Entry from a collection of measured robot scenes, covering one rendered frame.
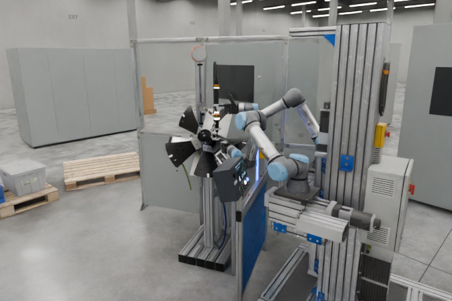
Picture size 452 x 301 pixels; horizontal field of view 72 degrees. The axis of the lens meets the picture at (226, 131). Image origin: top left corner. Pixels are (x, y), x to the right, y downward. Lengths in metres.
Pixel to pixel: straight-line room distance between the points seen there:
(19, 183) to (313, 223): 3.75
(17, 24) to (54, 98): 7.01
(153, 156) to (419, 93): 3.27
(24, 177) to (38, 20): 10.31
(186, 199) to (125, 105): 4.74
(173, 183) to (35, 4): 11.60
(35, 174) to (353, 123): 3.93
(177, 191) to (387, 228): 2.46
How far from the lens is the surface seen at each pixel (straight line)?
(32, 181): 4.78
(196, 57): 3.20
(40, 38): 14.38
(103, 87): 7.90
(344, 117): 1.97
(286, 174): 1.85
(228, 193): 1.79
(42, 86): 7.50
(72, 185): 5.05
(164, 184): 3.90
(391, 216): 2.05
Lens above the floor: 1.86
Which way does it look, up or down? 14 degrees down
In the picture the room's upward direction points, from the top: straight up
